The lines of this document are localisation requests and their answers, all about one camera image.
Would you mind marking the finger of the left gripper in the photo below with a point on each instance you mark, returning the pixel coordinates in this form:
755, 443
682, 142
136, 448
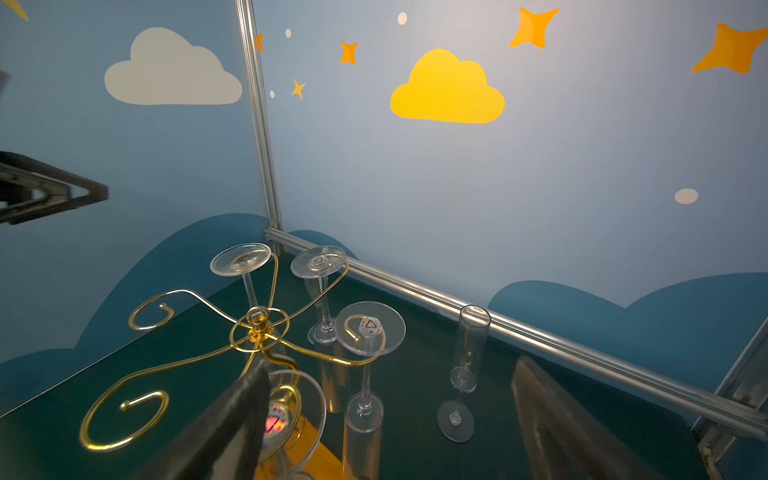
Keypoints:
31, 189

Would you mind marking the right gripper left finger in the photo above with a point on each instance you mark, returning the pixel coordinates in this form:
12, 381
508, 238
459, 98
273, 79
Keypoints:
225, 441

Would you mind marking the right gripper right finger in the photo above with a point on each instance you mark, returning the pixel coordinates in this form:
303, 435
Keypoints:
562, 439

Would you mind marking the orange wooden rack base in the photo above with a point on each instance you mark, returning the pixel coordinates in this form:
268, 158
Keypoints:
312, 456

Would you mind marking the clear flute glass front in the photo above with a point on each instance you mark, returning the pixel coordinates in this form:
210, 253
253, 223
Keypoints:
454, 419

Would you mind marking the gold wire glass rack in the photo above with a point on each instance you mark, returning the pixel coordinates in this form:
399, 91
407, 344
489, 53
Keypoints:
258, 332

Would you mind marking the aluminium frame right post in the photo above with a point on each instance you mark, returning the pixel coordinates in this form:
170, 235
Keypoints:
746, 384

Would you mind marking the aluminium frame post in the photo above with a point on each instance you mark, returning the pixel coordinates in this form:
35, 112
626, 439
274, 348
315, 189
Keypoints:
746, 384
258, 101

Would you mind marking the aluminium frame left post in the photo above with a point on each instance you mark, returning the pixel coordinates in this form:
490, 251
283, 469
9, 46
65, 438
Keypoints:
258, 101

